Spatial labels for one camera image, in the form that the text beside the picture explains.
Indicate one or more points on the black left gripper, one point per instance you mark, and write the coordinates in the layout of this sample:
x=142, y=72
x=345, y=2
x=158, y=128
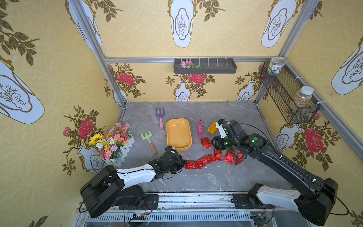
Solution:
x=176, y=160

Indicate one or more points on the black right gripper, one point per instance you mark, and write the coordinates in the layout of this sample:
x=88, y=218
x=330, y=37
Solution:
x=217, y=142

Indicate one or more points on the red tea bag front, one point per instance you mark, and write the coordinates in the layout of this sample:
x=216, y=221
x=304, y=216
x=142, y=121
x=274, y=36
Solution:
x=190, y=165

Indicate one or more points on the narrow red tea bag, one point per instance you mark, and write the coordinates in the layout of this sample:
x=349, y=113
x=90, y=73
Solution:
x=239, y=159

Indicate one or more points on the large yellow tea bag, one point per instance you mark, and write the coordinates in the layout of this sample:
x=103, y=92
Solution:
x=212, y=128

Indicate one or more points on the long red tea bag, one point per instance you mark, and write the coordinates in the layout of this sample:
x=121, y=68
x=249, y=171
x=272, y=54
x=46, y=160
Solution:
x=206, y=160

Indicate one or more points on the red tea bag back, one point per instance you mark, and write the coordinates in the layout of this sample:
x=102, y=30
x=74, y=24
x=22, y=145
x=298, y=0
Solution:
x=206, y=143

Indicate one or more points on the magenta tea bag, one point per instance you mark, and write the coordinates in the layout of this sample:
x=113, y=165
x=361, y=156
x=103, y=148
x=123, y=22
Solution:
x=200, y=129

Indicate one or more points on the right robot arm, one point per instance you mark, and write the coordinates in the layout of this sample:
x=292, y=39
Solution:
x=312, y=197

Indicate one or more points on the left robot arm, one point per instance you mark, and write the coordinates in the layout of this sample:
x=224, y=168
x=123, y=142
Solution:
x=115, y=187

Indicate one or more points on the yellow plastic storage box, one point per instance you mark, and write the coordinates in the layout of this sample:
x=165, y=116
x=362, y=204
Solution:
x=179, y=134

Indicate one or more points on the green toy hand rake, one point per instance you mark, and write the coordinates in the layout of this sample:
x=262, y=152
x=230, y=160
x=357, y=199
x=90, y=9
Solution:
x=146, y=137

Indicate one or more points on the purple toy garden fork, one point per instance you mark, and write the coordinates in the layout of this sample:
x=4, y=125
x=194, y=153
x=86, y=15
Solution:
x=160, y=112

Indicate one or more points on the white picket fence planter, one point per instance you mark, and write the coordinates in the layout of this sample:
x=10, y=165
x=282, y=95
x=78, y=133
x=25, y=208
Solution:
x=119, y=153

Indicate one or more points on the artificial flower bouquet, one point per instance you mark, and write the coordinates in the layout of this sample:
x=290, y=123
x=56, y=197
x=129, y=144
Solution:
x=116, y=135

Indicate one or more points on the sprinkles glass jar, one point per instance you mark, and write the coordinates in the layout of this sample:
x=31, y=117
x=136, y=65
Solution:
x=302, y=97

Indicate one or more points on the green label clear jar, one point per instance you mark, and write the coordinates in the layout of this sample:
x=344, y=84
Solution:
x=275, y=65

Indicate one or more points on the pink flowers in tray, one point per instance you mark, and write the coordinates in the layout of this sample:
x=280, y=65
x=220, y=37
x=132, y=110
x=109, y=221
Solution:
x=188, y=64

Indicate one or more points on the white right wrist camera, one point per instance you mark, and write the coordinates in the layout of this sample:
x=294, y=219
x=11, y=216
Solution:
x=219, y=125

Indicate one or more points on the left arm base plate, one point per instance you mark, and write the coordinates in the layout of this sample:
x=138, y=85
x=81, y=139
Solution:
x=147, y=202

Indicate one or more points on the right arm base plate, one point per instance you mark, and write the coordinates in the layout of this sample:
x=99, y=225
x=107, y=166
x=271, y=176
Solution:
x=246, y=201

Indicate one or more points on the black wire mesh shelf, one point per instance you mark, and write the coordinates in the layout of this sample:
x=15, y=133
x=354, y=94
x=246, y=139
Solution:
x=283, y=89

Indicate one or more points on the dark grey wall tray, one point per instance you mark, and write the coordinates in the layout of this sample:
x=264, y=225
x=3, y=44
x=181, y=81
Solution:
x=209, y=65

